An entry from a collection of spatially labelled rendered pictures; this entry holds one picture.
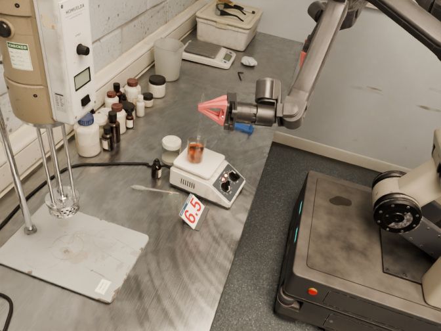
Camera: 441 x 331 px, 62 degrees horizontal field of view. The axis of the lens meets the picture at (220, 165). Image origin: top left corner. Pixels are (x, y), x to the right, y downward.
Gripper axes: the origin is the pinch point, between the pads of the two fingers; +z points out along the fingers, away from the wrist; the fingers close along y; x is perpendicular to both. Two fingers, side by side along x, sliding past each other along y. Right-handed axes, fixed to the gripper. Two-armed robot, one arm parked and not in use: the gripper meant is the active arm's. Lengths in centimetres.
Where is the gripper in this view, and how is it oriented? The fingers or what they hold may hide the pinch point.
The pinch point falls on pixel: (201, 107)
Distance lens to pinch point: 98.4
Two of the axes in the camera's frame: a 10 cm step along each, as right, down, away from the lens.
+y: 0.0, 6.4, -7.7
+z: -9.9, -1.1, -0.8
